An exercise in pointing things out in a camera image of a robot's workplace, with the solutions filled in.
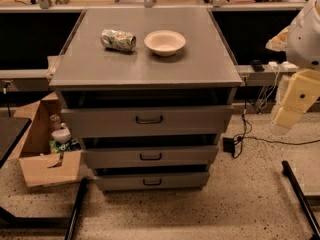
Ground brown cardboard box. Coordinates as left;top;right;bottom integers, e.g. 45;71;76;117
11;93;81;187

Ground grey top drawer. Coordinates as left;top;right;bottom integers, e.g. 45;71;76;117
62;105;233;138

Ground grey middle drawer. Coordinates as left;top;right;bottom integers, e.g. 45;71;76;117
82;145;218;169

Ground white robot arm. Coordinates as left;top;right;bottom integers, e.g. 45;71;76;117
266;0;320;135

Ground black power adapter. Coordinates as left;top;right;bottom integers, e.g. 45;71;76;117
223;137;235;154

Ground small black device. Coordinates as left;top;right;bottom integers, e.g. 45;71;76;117
251;60;264;72

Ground grey bottom drawer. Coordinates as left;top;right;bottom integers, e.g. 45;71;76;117
94;172;209;191

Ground white hanging cables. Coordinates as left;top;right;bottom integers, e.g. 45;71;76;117
255;61;282;113

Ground white bowl in box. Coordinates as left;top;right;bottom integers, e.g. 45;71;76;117
52;128;71;144

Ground crushed green soda can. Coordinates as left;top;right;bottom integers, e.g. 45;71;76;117
100;29;136;52

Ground grey drawer cabinet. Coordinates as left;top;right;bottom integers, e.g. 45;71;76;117
50;8;241;178

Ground green chip bag in box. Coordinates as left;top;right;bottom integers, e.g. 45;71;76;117
49;138;81;153

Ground black floor cable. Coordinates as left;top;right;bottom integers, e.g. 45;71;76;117
232;77;320;160

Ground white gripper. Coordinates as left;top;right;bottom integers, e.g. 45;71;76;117
274;69;320;129

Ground grey drawer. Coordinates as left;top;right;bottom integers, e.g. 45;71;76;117
82;145;218;169
62;105;233;138
94;172;209;191

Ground clear plastic bottle in box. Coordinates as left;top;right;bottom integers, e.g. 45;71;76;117
50;114;61;131

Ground black left base leg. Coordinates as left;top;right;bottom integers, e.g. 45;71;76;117
64;178;88;240

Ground white power strip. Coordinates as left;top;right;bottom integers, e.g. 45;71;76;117
281;61;298;71

